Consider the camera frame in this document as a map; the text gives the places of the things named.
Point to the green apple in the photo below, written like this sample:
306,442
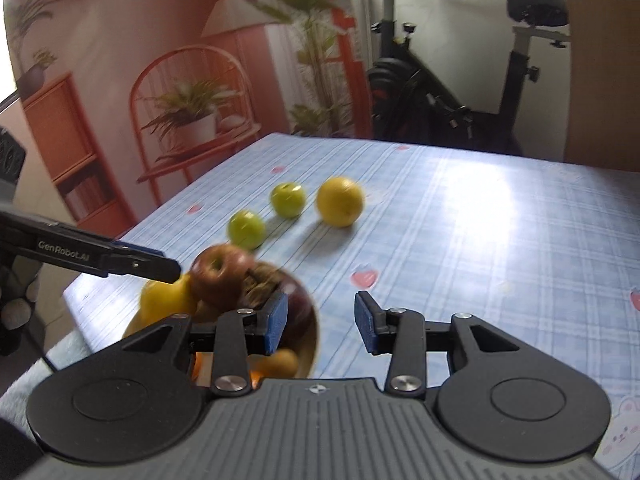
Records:
246,230
288,201

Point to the small yellow lemon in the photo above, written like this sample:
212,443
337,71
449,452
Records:
160,300

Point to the large yellow lemon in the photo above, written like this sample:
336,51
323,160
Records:
340,202

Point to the black exercise bike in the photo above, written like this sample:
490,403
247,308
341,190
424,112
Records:
430,105

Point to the white fluffy rug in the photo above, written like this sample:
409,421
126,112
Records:
45,360

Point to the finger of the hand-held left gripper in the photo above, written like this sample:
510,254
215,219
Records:
75,250

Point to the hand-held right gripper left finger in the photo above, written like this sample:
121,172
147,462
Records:
276,322

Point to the brown wooden cabinet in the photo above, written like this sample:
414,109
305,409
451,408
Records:
600,60

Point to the red apple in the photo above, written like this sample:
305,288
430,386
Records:
220,275

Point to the blue plaid printed tablecloth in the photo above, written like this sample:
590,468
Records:
475,260

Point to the round wooden bowl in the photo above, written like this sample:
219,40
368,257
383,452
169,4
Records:
312,340

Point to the dark grey plush object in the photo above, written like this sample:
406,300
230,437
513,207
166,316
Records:
15,310

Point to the orange tangerine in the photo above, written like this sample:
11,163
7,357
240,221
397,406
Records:
200,366
275,364

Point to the purple mangosteen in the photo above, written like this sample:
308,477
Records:
260,282

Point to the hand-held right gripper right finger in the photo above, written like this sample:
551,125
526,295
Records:
365,321

